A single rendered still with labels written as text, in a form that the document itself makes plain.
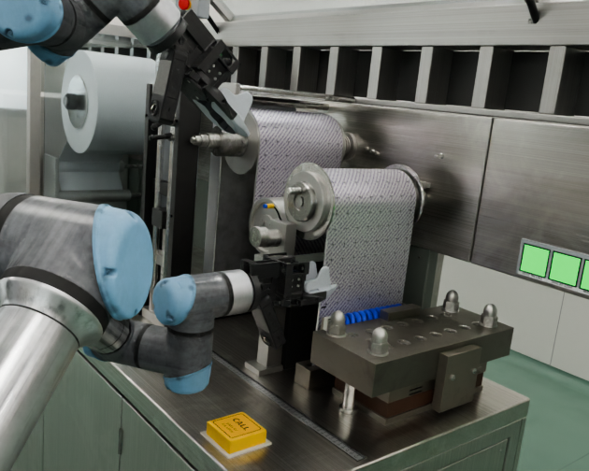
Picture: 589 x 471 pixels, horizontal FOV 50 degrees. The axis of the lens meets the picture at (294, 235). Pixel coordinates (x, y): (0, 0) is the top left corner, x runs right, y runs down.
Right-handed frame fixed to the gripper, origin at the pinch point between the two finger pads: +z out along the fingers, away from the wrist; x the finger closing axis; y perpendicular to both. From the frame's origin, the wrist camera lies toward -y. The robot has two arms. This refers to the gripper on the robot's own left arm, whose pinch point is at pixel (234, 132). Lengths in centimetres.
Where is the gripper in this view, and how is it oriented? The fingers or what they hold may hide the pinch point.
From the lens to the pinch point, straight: 107.9
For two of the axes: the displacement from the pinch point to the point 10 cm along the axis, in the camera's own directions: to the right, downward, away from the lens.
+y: 5.8, -7.8, 2.4
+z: 5.4, 5.8, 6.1
